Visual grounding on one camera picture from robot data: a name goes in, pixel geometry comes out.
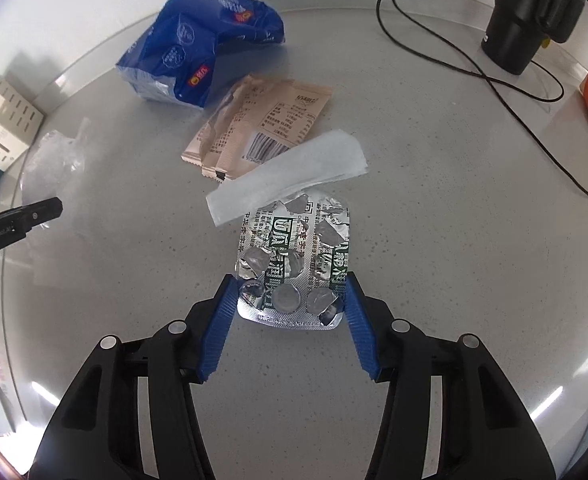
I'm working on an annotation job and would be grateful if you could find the clear plastic bag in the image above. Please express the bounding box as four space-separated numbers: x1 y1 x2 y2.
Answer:
20 118 92 205

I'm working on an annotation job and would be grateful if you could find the silver pill blister pack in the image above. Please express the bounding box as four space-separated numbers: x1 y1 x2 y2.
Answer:
235 188 350 330

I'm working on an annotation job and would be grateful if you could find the beige cardboard organizer box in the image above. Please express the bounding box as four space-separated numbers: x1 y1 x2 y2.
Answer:
0 77 44 171

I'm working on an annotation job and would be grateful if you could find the blue plastic snack bag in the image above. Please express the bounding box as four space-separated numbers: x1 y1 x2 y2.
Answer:
116 0 285 107

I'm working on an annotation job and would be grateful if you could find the white paper strip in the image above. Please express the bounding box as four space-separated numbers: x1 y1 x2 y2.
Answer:
206 130 369 226

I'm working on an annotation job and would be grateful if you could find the black insulated tumbler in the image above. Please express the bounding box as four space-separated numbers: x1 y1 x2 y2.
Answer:
482 0 585 75

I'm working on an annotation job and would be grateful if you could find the black power cable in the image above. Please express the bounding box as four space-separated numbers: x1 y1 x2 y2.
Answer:
375 0 588 203

